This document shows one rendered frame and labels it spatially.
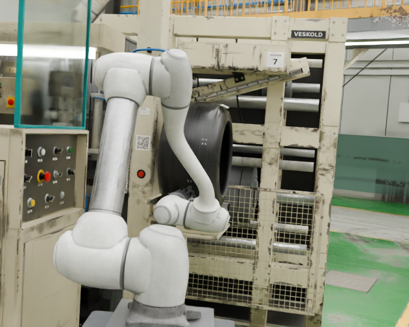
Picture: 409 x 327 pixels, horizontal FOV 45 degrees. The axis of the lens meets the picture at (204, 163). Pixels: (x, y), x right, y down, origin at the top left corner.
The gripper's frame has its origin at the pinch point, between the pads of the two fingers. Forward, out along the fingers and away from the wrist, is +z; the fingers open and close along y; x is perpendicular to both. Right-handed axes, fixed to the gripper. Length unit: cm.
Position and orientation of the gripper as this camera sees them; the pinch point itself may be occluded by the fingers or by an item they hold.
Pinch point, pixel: (188, 190)
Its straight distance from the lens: 227.2
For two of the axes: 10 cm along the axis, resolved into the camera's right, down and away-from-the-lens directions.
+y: -9.8, -0.8, 2.0
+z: 2.1, -1.8, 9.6
